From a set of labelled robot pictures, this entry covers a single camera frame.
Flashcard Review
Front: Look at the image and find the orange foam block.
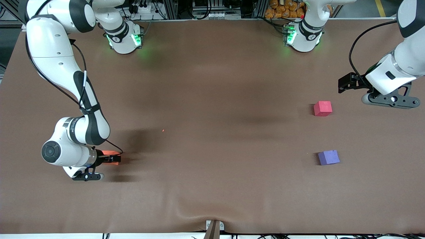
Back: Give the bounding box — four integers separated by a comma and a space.
101, 150, 121, 166

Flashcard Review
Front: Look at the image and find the red foam block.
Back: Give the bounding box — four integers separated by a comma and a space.
313, 101, 333, 117

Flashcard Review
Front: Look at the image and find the purple foam block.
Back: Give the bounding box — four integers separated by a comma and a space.
318, 150, 340, 166

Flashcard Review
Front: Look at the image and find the pile of orange bags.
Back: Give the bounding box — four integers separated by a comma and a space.
264, 0, 306, 19

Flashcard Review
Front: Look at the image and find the brown table mat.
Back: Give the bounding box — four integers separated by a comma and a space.
0, 18, 425, 235

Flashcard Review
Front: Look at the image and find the white connector row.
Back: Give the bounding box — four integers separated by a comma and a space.
195, 11, 233, 20

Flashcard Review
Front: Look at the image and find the white power strip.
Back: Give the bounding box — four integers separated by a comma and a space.
130, 3, 154, 14

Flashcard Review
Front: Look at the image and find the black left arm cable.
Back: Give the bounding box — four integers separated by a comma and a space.
348, 20, 399, 84

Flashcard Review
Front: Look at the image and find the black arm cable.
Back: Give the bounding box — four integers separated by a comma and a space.
25, 38, 124, 155
348, 20, 399, 84

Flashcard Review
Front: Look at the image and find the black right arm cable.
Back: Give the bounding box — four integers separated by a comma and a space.
25, 38, 124, 155

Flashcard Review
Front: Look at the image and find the brown bar under bracket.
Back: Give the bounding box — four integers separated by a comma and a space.
203, 221, 220, 239

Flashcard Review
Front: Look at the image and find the grey metal table bracket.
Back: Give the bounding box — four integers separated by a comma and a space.
206, 220, 225, 231

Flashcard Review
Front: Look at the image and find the grey aluminium frame post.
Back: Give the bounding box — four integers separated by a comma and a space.
164, 0, 179, 20

